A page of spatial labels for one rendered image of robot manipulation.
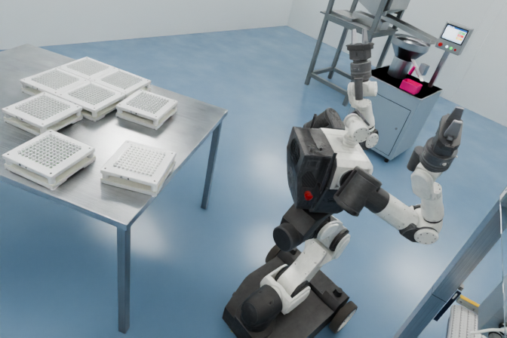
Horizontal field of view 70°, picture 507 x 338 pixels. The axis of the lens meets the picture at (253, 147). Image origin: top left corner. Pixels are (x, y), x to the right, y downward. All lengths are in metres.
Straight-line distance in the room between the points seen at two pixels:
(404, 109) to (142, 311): 2.80
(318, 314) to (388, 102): 2.27
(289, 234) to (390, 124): 2.48
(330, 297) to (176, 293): 0.88
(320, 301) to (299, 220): 0.78
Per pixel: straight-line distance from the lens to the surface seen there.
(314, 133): 1.47
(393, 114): 3.79
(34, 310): 2.33
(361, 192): 1.28
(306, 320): 2.16
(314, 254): 2.04
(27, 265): 2.51
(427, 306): 1.81
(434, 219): 1.40
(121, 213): 1.53
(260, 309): 1.90
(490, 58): 6.28
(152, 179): 1.57
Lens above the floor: 1.92
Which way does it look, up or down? 33 degrees down
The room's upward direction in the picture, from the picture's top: 13 degrees clockwise
